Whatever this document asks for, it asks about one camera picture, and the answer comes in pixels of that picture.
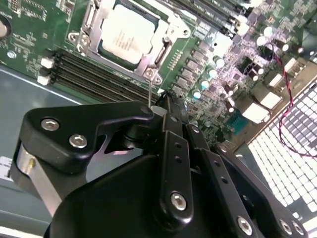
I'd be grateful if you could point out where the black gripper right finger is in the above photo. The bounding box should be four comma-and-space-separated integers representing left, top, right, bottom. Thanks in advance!
170, 95, 308, 238

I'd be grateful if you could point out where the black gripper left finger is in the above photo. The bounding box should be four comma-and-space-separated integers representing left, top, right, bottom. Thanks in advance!
21, 92, 194, 219

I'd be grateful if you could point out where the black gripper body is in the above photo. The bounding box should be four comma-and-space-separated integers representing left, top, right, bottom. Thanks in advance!
49, 121, 238, 238

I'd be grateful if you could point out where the silver CPU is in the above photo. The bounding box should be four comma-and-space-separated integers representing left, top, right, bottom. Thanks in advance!
98, 3, 160, 70

